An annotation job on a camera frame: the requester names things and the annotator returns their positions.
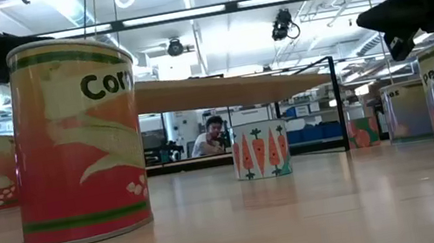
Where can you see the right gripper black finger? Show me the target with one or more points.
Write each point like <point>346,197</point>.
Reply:
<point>402,46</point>
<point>398,14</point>

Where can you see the small peach print can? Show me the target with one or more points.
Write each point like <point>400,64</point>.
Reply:
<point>362,134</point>

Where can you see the small carrot print can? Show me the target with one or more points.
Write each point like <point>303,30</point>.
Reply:
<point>259,149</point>

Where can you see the wooden shelf board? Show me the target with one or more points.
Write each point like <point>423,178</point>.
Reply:
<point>216,92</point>

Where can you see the blue storage bin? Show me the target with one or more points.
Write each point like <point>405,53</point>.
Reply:
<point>295,136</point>
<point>312,133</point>
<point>332,130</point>

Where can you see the blue bin white label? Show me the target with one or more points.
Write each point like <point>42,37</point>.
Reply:
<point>296,111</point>

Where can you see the black overhead rig beam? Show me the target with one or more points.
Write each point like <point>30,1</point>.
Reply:
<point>231,6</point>

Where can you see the white storage box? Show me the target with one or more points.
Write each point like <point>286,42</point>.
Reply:
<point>249,116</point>

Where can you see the round black ceiling device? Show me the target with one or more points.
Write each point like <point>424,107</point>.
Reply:
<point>175,47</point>

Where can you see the person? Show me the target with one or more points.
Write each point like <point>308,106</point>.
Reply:
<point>203,146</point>

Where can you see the wooden shelf with black frame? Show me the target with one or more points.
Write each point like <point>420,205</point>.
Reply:
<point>339,110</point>

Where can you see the black overhead camera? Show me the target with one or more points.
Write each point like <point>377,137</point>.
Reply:
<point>281,24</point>

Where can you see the black table border rail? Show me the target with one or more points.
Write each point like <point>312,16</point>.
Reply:
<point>189,166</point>

